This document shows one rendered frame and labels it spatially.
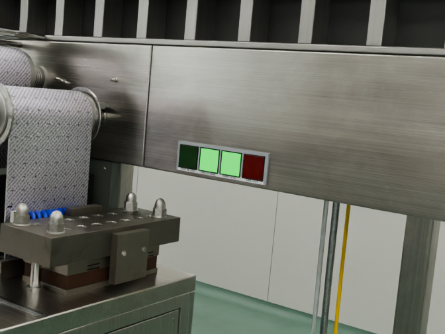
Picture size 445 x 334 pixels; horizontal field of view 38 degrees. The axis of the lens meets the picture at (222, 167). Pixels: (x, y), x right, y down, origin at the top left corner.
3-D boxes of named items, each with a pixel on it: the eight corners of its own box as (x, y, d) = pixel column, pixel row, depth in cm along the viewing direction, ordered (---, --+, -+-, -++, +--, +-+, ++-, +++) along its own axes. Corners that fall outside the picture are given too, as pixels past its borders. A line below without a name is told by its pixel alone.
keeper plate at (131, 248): (108, 282, 142) (111, 232, 141) (139, 274, 150) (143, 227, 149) (116, 285, 140) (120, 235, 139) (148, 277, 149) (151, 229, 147)
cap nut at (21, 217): (8, 223, 136) (9, 202, 136) (23, 221, 139) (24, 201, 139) (20, 226, 134) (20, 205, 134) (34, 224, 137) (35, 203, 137)
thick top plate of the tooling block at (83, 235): (-1, 251, 137) (0, 222, 136) (130, 228, 169) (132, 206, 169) (49, 268, 128) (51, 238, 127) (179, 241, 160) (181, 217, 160)
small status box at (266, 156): (175, 169, 155) (177, 140, 154) (177, 169, 155) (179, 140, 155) (265, 185, 141) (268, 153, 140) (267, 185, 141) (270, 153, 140)
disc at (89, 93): (57, 142, 168) (60, 85, 166) (58, 142, 168) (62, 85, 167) (97, 149, 160) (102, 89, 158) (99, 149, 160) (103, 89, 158)
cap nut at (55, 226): (42, 231, 132) (44, 209, 131) (56, 229, 135) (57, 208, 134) (54, 235, 130) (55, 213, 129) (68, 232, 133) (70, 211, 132)
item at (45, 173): (3, 222, 142) (8, 136, 140) (85, 211, 161) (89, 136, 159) (5, 222, 142) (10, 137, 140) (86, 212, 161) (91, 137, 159)
